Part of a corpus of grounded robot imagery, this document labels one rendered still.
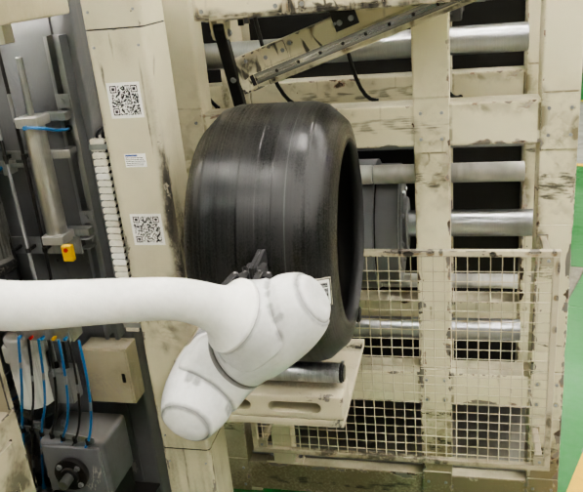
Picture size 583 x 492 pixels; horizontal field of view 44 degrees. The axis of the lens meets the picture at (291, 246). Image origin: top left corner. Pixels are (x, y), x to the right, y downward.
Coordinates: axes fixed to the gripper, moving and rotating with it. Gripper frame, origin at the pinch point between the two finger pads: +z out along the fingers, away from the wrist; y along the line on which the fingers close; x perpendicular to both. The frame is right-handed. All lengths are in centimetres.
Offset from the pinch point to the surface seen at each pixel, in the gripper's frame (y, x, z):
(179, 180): 25.9, -3.2, 31.2
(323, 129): -9.5, -16.2, 25.7
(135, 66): 29, -30, 28
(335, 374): -9.6, 34.7, 11.3
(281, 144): -2.4, -16.0, 18.6
